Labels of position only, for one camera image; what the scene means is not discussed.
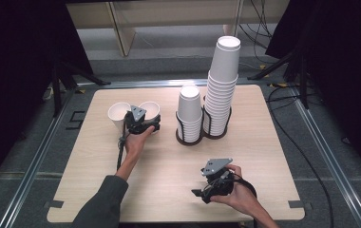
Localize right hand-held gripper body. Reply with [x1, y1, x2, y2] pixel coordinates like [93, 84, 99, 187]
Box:
[199, 158, 236, 204]

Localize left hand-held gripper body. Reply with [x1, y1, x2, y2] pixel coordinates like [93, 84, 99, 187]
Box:
[123, 104, 155, 136]

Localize white paper cup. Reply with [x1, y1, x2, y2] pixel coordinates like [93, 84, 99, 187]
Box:
[106, 102, 132, 134]
[138, 101, 162, 134]

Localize short stack of paper cups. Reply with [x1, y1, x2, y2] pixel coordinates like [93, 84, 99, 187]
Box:
[176, 84, 204, 143]

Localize black double cup holder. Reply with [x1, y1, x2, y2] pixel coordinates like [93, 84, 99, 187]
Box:
[175, 94, 233, 147]

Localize tall stack of paper cups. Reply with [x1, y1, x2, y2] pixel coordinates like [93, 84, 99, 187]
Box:
[202, 35, 242, 138]

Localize person's left hand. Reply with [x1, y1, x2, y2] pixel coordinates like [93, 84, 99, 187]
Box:
[123, 124, 156, 160]

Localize person's right hand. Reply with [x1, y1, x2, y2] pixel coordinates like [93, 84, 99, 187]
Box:
[209, 163, 257, 214]

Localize black floor tape mark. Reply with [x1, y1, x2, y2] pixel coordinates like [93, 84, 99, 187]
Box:
[65, 110, 86, 131]

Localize black metal stand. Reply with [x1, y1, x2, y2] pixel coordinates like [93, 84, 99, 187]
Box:
[247, 47, 312, 110]
[50, 59, 112, 118]

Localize beige wooden desk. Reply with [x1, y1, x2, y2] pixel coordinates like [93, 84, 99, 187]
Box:
[65, 0, 291, 58]

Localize black curtain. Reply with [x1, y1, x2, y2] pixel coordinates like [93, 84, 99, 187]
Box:
[265, 0, 361, 188]
[0, 0, 95, 198]

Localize metal floor rail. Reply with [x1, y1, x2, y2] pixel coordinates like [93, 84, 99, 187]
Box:
[290, 87, 361, 228]
[0, 89, 76, 228]
[76, 78, 250, 89]

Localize right hand-held gripper cable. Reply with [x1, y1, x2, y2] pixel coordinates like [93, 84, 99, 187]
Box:
[231, 178, 258, 200]

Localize hand-held gripper cable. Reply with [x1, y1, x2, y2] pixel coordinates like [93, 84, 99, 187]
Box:
[231, 178, 258, 200]
[115, 121, 129, 171]

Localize left hand-held gripper cable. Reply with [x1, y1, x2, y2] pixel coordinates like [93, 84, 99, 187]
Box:
[115, 121, 129, 171]

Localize black floor cable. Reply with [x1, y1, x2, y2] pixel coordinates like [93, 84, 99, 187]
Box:
[265, 83, 335, 228]

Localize hanging black cables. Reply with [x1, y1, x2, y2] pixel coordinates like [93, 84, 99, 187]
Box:
[237, 0, 276, 65]

